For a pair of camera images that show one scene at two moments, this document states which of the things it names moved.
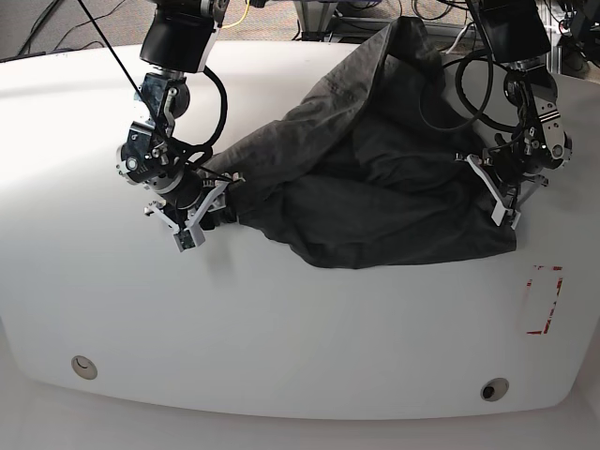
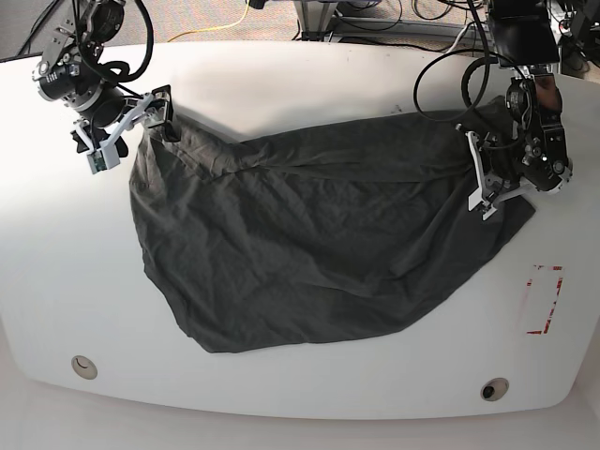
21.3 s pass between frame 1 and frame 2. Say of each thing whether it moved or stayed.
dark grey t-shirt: moved
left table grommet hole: stayed
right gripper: moved
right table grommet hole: stayed
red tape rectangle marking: stayed
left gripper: moved
